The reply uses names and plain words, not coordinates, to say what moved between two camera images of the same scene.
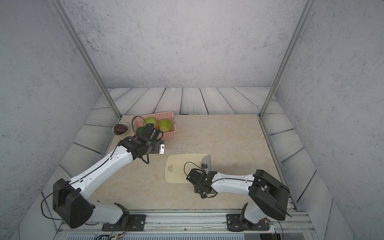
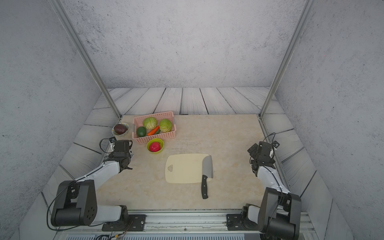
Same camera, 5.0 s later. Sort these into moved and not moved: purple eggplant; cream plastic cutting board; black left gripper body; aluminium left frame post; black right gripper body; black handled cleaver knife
Moved: black left gripper body; black right gripper body
Not moved: aluminium left frame post; black handled cleaver knife; purple eggplant; cream plastic cutting board
